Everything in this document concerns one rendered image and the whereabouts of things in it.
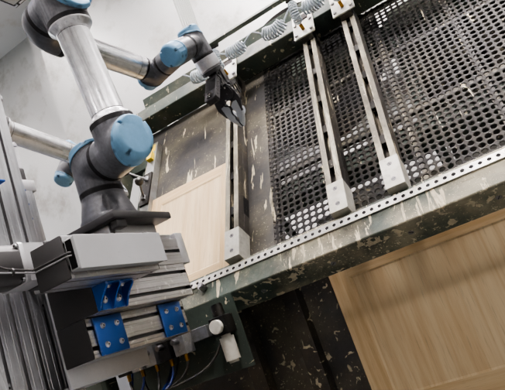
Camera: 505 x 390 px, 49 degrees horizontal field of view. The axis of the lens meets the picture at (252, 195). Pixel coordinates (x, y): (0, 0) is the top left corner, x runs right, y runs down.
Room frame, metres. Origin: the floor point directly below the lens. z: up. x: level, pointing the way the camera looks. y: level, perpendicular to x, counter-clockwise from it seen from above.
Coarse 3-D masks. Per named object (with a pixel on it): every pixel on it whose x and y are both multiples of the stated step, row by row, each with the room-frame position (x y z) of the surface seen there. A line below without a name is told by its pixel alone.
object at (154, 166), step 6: (156, 144) 2.56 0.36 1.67; (156, 150) 2.54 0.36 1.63; (162, 150) 2.58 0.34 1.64; (156, 156) 2.52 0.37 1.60; (150, 162) 2.51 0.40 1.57; (156, 162) 2.51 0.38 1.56; (150, 168) 2.49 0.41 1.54; (156, 168) 2.49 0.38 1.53; (156, 174) 2.48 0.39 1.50; (156, 180) 2.46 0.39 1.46; (156, 186) 2.45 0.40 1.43; (150, 192) 2.39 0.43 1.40; (150, 198) 2.38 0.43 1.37; (150, 204) 2.36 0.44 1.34; (144, 210) 2.35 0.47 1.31; (150, 210) 2.35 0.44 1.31
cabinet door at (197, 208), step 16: (208, 176) 2.25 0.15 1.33; (224, 176) 2.19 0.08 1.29; (176, 192) 2.32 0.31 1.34; (192, 192) 2.26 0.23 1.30; (208, 192) 2.20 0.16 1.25; (224, 192) 2.14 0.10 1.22; (160, 208) 2.33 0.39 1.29; (176, 208) 2.27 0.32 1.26; (192, 208) 2.21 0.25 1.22; (208, 208) 2.15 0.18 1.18; (224, 208) 2.10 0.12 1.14; (160, 224) 2.28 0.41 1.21; (176, 224) 2.22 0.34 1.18; (192, 224) 2.16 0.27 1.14; (208, 224) 2.11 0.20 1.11; (224, 224) 2.05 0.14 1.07; (192, 240) 2.12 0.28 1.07; (208, 240) 2.06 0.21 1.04; (224, 240) 2.01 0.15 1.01; (192, 256) 2.07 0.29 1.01; (208, 256) 2.02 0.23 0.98; (224, 256) 1.97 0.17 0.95; (192, 272) 2.03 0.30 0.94; (208, 272) 1.98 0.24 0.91
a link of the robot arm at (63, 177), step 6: (60, 162) 2.04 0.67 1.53; (66, 162) 2.00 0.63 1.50; (60, 168) 2.02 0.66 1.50; (66, 168) 2.01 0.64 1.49; (54, 174) 2.03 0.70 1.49; (60, 174) 2.01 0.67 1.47; (66, 174) 2.02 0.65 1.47; (72, 174) 2.03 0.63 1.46; (54, 180) 2.03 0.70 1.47; (60, 180) 2.03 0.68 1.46; (66, 180) 2.03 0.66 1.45; (72, 180) 2.05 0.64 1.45; (66, 186) 2.06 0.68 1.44
